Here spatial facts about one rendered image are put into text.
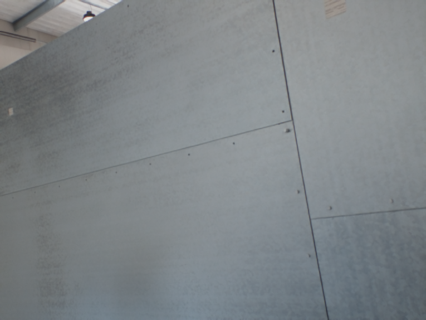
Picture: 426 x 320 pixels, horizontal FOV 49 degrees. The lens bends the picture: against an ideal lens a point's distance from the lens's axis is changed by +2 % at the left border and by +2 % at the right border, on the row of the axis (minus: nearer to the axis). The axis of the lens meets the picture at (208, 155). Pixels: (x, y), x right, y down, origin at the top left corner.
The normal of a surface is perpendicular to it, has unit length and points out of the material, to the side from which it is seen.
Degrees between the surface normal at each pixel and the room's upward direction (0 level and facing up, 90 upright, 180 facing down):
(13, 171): 90
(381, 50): 90
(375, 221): 90
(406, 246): 90
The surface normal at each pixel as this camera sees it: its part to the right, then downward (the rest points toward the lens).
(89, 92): -0.62, 0.00
